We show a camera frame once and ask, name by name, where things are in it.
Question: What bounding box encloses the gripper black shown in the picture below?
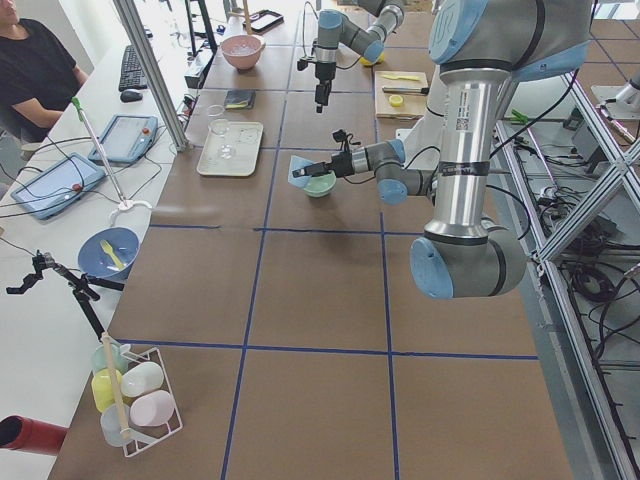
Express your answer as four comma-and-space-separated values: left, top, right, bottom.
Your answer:
315, 60, 334, 113
292, 152, 354, 178

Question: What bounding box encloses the green ceramic bowl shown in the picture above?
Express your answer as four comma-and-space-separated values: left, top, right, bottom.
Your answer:
303, 172, 336, 198

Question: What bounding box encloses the light blue plastic cup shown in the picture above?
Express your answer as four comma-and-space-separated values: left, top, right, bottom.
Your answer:
287, 155, 324, 189

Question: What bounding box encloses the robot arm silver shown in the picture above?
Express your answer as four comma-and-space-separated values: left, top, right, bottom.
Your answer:
288, 1, 592, 299
310, 1, 405, 113

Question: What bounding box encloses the pink bowl of ice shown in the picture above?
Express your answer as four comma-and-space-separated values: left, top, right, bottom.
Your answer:
220, 35, 266, 70

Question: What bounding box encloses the blue bowl with fork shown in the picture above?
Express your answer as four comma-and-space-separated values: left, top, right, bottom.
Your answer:
77, 227, 140, 282

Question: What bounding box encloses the yellow lemon large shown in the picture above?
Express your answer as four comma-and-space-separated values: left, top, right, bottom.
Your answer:
359, 52, 385, 68

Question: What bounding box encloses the wooden cutting board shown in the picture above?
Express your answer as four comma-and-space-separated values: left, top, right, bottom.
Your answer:
374, 71, 429, 120

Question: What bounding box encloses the half lemon slice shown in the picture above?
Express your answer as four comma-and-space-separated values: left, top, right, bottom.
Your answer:
388, 94, 404, 108

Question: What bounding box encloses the yellow plastic knife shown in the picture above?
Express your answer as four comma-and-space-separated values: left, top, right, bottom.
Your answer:
381, 73, 421, 82

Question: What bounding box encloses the silver metal cylinder tool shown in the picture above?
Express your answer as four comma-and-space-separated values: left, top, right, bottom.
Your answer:
382, 86, 430, 96

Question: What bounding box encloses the cream bear tray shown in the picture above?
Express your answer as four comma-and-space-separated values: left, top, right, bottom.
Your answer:
196, 119, 263, 177

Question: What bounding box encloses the clear wine glass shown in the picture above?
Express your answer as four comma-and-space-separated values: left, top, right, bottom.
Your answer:
207, 104, 235, 159

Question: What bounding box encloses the black keyboard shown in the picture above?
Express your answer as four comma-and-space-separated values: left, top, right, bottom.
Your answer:
118, 45, 148, 92

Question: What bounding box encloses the blue teach pendant far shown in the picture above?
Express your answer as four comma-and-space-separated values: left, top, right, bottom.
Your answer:
99, 115, 159, 165

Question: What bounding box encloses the blue teach pendant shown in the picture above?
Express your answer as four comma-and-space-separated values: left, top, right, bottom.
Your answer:
99, 115, 159, 165
10, 153, 106, 220

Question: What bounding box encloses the black computer mouse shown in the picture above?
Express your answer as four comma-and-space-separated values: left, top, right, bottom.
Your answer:
120, 89, 143, 103

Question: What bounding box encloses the blue teach pendant near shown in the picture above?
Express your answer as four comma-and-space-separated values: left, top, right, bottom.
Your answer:
10, 153, 106, 220

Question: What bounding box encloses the person in black shirt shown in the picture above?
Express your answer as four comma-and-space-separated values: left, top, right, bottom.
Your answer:
1, 1, 88, 142

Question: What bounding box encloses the red cylinder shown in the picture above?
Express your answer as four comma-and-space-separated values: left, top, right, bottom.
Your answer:
1, 415, 68, 456

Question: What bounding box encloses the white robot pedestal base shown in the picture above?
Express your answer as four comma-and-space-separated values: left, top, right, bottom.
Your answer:
401, 66, 447, 170

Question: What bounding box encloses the aluminium frame post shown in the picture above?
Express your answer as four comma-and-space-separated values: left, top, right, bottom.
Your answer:
113, 0, 189, 152

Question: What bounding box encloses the black camera tripod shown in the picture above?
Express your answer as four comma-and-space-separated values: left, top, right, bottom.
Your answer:
5, 251, 126, 344

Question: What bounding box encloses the white wire cup rack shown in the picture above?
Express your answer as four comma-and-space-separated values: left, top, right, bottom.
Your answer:
90, 333, 183, 458

